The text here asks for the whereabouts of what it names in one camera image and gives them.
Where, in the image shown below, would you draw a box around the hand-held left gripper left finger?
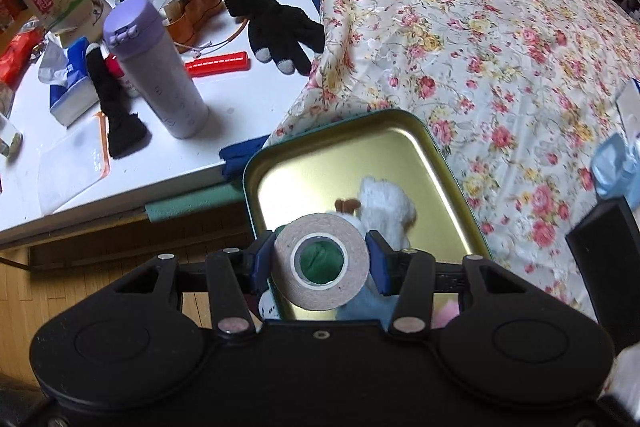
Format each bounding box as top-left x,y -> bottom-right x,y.
112,231 -> 276,336

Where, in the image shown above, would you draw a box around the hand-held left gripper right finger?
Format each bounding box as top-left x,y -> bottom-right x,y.
365,229 -> 531,336

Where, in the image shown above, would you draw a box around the green plush toy white head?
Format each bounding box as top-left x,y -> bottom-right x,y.
298,199 -> 363,283

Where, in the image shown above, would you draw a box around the brown tape roll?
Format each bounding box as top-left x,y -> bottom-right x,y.
272,213 -> 372,312

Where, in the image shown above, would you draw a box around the gold tin tray green rim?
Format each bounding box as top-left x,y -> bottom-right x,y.
242,109 -> 493,322

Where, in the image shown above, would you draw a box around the fluffy cream plush toy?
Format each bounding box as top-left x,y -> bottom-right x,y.
357,176 -> 418,253

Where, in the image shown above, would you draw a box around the green foam edge strip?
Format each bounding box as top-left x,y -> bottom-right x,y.
145,183 -> 251,223

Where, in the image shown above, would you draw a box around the rolled black knit glove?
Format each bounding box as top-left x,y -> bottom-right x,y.
85,44 -> 148,159

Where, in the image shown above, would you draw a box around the red plastic case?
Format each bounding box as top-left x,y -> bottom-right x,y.
184,51 -> 250,78

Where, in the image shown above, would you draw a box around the purple insulated bottle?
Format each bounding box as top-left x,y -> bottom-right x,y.
102,0 -> 210,139

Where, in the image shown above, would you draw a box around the clear zip bag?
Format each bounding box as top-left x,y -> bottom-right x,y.
37,112 -> 111,215

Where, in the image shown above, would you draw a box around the black rectangular box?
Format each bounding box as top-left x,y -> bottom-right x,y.
565,196 -> 640,353

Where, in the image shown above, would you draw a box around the small bottle red cap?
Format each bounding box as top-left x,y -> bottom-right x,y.
104,54 -> 140,98

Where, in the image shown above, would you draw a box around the black glove grey fingertips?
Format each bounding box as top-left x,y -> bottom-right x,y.
223,0 -> 326,76

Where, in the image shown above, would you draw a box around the floral blanket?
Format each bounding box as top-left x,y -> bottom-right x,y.
272,0 -> 640,348

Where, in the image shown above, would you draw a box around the blue tissue box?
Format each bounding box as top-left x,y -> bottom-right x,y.
49,37 -> 101,126

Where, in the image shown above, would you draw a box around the brown flower-shaped box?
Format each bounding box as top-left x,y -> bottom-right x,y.
161,0 -> 226,45

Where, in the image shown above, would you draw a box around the clear glass item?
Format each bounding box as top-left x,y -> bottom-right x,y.
0,112 -> 23,160

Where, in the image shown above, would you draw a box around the white crumpled tissue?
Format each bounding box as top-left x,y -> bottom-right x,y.
37,32 -> 68,85

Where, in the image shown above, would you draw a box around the red snack packet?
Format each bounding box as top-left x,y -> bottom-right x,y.
0,29 -> 41,88

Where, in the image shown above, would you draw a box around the thin orange-white cord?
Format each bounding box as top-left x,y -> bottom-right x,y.
172,19 -> 251,54

